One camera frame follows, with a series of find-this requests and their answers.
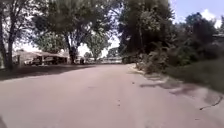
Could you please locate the distant low building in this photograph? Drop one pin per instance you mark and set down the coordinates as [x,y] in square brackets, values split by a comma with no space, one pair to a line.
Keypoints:
[111,60]

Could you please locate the small distant tree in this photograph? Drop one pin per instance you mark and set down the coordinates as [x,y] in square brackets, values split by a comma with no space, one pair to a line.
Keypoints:
[96,45]

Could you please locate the grey asphalt road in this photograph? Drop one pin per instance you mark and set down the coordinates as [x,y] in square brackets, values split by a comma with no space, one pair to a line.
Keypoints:
[100,96]

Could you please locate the large leafy tree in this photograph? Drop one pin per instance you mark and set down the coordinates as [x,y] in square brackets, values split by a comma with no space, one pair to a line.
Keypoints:
[71,30]

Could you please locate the row of trees and bushes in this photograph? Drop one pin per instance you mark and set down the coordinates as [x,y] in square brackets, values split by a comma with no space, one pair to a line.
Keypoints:
[160,36]

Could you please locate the low open shelter building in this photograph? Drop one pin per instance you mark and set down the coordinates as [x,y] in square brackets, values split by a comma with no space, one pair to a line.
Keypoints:
[36,57]

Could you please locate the grass verge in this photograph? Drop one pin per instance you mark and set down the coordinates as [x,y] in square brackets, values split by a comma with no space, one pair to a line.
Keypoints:
[200,71]

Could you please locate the large dark-trunked tree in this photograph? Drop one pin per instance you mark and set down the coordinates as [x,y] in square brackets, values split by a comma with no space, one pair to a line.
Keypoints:
[9,43]

